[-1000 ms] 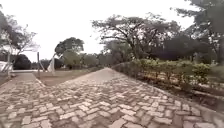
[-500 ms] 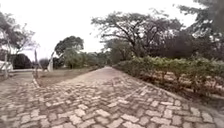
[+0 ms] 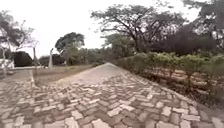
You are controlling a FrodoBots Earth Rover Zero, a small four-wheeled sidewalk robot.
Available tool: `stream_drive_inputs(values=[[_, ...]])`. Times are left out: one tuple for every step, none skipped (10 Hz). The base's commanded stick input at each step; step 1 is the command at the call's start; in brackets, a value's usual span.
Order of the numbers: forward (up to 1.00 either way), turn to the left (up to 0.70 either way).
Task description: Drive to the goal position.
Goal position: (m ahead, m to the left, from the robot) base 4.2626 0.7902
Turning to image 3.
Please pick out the red brick path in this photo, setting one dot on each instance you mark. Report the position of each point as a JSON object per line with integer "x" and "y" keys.
{"x": 96, "y": 100}

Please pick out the wide spreading tree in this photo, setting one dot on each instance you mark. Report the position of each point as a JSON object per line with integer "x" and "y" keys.
{"x": 140, "y": 30}

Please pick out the round dark tree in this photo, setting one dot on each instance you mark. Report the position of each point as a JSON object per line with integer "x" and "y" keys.
{"x": 70, "y": 41}

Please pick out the bare earth strip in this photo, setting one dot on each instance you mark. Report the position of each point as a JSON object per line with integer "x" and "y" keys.
{"x": 60, "y": 72}

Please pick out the green hedge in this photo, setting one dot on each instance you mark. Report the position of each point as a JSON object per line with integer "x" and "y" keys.
{"x": 170, "y": 65}

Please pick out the dark bush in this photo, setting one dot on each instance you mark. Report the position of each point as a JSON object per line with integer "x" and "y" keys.
{"x": 22, "y": 59}

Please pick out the grass patch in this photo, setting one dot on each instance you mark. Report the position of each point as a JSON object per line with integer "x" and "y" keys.
{"x": 15, "y": 76}

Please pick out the thin bare tree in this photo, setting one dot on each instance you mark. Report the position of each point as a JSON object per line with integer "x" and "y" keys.
{"x": 11, "y": 33}

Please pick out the tall tree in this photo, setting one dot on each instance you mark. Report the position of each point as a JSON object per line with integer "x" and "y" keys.
{"x": 210, "y": 23}

